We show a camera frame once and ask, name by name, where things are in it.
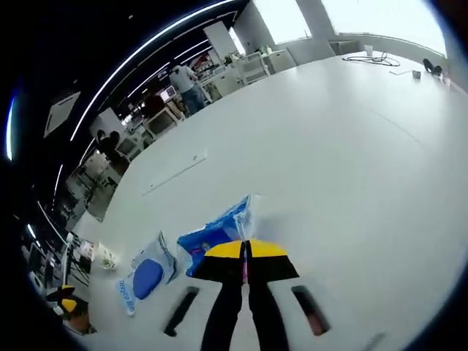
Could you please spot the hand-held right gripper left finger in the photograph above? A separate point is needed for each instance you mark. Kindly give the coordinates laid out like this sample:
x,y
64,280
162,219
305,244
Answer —
x,y
215,267

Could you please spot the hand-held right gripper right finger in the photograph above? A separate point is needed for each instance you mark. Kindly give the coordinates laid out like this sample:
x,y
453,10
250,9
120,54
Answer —
x,y
270,267

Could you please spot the blue tissue pack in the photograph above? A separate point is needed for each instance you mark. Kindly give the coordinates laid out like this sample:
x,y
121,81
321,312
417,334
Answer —
x,y
215,230

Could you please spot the paper cup with green print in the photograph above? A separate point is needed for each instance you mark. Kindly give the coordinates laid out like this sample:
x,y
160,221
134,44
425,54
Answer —
x,y
106,257

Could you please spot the clear bag with blue pad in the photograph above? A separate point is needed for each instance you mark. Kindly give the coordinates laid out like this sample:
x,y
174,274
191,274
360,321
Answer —
x,y
146,281

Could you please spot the white socket panel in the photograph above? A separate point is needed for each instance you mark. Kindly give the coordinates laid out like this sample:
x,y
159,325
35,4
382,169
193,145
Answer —
x,y
175,175

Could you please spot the white table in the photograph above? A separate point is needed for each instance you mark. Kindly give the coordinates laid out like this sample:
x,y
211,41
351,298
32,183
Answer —
x,y
311,164

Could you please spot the white office chair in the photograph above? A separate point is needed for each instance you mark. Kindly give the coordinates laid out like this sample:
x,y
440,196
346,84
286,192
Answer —
x,y
162,122
131,146
252,67

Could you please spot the ceiling air conditioner unit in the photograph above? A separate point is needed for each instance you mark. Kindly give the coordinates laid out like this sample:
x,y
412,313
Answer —
x,y
61,113

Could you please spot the green potted plant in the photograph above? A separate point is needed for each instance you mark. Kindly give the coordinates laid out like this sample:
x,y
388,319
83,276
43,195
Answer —
x,y
230,59

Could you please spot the long ceiling light strip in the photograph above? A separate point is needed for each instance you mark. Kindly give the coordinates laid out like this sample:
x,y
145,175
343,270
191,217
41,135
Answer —
x,y
146,45

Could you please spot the small grey box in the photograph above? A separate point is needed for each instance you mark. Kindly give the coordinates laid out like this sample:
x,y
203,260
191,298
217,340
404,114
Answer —
x,y
416,74

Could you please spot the small black object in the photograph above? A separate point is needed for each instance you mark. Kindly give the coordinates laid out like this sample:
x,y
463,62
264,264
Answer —
x,y
431,66

